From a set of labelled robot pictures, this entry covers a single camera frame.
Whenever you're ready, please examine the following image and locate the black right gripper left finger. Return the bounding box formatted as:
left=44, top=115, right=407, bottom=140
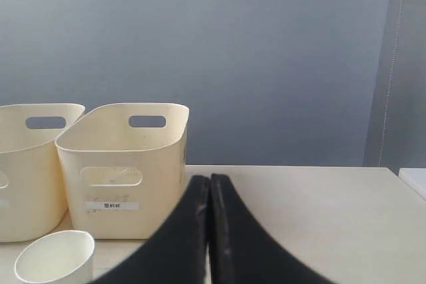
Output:
left=92, top=176, right=210, bottom=283

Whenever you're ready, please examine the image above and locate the white paper cup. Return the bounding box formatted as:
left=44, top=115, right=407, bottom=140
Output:
left=14, top=230, right=95, bottom=283

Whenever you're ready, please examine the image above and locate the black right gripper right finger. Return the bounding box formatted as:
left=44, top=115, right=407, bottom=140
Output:
left=210, top=174, right=328, bottom=283

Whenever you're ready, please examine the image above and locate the cream plastic bin right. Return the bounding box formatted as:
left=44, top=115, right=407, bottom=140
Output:
left=55, top=103, right=189, bottom=239

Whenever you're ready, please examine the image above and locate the cream plastic bin middle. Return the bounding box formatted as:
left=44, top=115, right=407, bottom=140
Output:
left=1, top=103, right=85, bottom=243

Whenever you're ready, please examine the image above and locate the cream plastic bin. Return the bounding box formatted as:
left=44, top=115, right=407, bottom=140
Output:
left=1, top=103, right=85, bottom=243
left=55, top=103, right=189, bottom=239

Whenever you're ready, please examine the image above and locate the white table at right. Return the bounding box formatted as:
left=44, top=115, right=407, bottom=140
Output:
left=398, top=168, right=426, bottom=200

